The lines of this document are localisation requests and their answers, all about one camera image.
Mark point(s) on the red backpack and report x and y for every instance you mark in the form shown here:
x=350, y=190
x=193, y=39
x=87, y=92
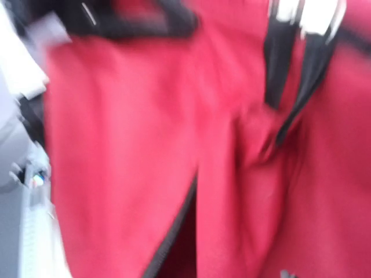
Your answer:
x=241, y=151

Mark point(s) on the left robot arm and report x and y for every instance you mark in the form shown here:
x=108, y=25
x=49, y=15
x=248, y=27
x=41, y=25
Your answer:
x=22, y=68

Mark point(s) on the front aluminium rail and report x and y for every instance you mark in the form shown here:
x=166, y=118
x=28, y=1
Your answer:
x=31, y=243

